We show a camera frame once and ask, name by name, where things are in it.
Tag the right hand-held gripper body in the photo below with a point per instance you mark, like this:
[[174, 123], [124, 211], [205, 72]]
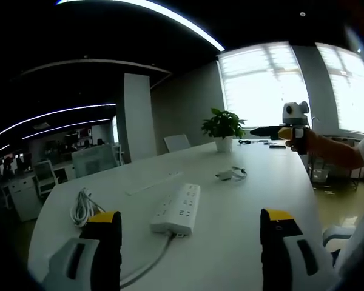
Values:
[[292, 112]]

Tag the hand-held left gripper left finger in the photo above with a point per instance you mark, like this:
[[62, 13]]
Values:
[[104, 251]]

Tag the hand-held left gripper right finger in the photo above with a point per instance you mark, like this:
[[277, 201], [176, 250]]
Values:
[[276, 251]]

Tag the white charger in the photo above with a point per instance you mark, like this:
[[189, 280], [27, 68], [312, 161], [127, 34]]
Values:
[[224, 175]]

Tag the white power strip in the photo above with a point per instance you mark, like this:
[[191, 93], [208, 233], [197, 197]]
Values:
[[177, 210]]

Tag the white desk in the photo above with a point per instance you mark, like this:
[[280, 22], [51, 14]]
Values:
[[224, 242]]

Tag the long ceiling light strip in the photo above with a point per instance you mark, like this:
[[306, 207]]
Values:
[[170, 15]]

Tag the person's right hand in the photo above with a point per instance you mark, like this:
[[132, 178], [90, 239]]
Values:
[[311, 142]]

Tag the flat black device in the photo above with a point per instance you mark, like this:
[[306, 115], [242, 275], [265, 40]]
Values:
[[277, 146]]

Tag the wide bright window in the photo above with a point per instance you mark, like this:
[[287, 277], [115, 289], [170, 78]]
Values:
[[261, 88]]

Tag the green potted plant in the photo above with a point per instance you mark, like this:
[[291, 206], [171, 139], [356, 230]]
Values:
[[224, 127]]

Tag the narrow bright window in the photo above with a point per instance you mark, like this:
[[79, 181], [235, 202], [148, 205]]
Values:
[[349, 88]]

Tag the white armrest office chair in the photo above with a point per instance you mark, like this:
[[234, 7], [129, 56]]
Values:
[[336, 239]]

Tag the grey mesh office chair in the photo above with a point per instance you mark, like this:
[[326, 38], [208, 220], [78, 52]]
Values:
[[94, 160]]

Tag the white mesh office chair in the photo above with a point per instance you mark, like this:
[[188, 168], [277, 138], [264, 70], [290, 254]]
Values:
[[45, 177]]

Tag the white low cabinet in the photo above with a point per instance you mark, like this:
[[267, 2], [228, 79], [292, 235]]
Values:
[[25, 197]]

